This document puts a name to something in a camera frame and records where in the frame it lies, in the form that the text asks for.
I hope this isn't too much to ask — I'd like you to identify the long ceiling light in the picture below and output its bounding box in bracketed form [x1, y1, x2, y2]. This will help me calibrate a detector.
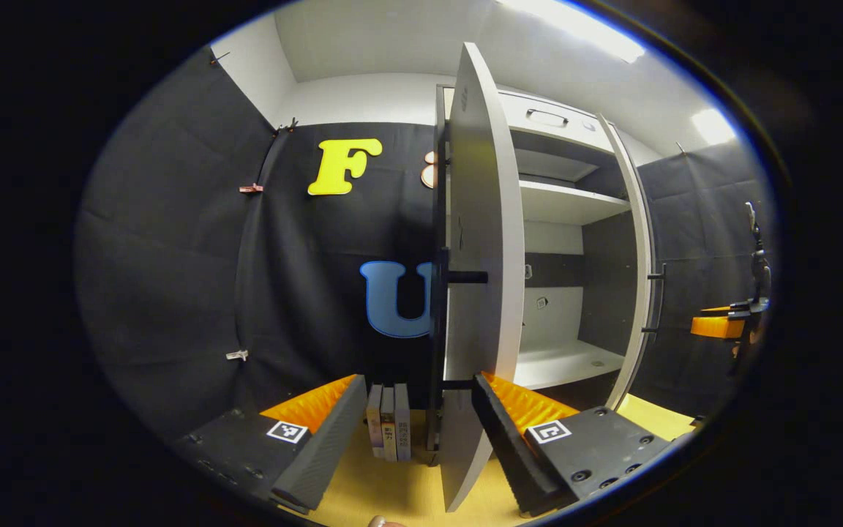
[502, 0, 645, 64]

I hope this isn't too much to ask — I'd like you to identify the small ceiling light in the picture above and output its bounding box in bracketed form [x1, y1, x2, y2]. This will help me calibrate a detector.
[692, 110, 737, 146]

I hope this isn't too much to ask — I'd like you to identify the black backdrop cloth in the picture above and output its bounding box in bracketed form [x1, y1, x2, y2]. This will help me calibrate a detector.
[630, 139, 773, 418]
[74, 48, 444, 440]

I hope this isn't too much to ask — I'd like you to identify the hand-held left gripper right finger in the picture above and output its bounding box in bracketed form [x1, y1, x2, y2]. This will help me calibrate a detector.
[471, 371, 675, 517]

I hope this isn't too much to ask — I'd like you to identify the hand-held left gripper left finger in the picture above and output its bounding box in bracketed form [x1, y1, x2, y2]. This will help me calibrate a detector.
[173, 374, 369, 513]

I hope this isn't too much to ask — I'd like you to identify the white cabinet door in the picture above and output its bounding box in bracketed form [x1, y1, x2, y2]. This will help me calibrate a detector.
[438, 42, 526, 513]
[597, 113, 658, 411]

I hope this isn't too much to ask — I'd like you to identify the white and grey cabinet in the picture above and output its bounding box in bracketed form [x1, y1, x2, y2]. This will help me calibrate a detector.
[432, 84, 660, 411]

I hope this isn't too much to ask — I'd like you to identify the white cabinet drawer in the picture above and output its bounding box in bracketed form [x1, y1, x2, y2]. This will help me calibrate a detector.
[498, 91, 616, 154]

